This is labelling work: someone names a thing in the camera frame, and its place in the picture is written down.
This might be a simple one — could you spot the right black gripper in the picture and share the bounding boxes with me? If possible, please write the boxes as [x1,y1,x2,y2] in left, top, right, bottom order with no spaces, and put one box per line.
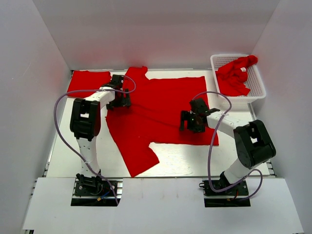
[179,110,206,133]

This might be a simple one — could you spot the folded red t shirt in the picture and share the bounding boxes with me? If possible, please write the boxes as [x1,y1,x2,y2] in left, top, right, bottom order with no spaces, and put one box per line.
[67,71,111,98]

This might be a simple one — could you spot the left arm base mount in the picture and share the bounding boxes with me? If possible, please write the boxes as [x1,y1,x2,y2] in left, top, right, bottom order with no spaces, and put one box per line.
[71,179,122,207]

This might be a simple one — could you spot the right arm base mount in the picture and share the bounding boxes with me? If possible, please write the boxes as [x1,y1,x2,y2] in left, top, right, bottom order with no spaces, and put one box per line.
[199,180,251,208]

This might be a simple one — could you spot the red t shirt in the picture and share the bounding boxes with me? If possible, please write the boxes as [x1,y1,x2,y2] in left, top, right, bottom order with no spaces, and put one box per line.
[215,55,258,97]
[106,66,219,177]
[67,71,111,98]

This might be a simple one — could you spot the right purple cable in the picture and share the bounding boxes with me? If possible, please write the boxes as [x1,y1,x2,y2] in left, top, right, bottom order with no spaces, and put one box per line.
[194,91,263,202]

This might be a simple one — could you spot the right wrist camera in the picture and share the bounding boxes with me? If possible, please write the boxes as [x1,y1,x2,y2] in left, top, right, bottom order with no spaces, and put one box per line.
[205,108,220,116]

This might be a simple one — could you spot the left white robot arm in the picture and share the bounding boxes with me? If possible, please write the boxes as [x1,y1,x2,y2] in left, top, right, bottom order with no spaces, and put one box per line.
[70,75,133,195]

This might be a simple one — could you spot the white plastic basket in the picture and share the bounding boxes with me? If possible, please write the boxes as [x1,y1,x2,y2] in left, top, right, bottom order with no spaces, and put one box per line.
[210,54,266,106]

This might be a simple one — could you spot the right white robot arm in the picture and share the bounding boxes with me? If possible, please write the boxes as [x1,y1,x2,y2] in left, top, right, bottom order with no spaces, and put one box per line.
[180,98,276,195]

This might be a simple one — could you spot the purple cable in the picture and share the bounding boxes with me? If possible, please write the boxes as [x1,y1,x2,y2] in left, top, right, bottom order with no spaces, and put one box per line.
[53,75,137,207]
[194,91,263,202]

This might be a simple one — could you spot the crumpled red t shirt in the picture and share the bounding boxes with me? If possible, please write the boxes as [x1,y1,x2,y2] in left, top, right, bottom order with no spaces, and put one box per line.
[215,55,258,97]

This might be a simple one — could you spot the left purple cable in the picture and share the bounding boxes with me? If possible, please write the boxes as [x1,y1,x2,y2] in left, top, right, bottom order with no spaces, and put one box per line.
[53,75,137,207]

